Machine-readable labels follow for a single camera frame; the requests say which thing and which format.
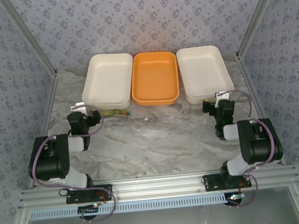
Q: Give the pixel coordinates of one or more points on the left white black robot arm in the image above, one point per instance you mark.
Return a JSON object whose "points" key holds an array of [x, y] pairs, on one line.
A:
{"points": [[49, 165]]}

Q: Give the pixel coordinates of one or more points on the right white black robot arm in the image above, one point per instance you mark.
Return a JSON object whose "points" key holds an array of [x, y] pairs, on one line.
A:
{"points": [[260, 147]]}

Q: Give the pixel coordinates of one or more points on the white plastic bin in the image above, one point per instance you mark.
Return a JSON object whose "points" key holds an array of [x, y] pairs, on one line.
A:
{"points": [[203, 70], [107, 79]]}

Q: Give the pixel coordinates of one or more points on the orange plastic bin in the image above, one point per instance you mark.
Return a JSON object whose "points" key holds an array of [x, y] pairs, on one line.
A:
{"points": [[154, 77]]}

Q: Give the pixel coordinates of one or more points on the small controller board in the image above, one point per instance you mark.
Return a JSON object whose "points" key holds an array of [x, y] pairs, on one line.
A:
{"points": [[235, 196], [88, 208]]}

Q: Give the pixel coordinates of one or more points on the grey metal base panel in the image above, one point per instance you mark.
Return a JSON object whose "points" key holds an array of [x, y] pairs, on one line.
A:
{"points": [[162, 223]]}

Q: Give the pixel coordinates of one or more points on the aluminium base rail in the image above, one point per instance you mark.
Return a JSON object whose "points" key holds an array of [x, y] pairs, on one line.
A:
{"points": [[158, 185]]}

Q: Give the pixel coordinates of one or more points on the aluminium frame post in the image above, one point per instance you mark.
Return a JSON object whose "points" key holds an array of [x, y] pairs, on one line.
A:
{"points": [[29, 36], [257, 16]]}

